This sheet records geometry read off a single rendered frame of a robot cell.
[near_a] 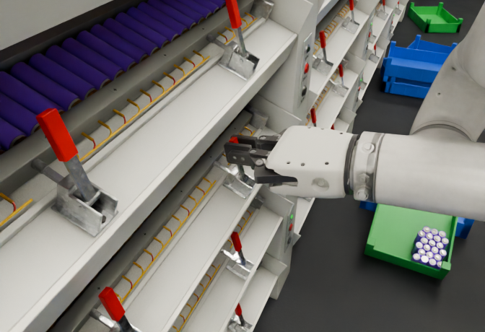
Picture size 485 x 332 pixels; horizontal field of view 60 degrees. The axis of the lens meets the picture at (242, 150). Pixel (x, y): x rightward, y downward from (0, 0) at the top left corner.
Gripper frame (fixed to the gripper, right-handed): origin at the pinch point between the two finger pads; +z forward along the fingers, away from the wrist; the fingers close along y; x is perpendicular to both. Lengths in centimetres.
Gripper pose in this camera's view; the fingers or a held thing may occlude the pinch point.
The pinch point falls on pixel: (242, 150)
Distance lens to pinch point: 58.2
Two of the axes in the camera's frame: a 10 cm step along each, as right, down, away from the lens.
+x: -1.5, -8.3, -5.4
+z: -9.0, -1.2, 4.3
